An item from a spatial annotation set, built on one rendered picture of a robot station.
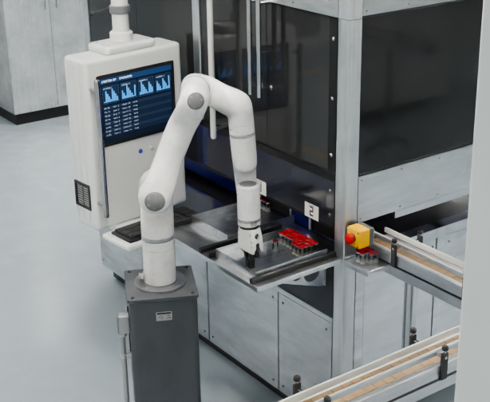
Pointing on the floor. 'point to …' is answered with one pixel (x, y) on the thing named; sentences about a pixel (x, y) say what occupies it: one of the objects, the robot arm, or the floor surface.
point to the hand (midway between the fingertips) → (250, 262)
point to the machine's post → (346, 179)
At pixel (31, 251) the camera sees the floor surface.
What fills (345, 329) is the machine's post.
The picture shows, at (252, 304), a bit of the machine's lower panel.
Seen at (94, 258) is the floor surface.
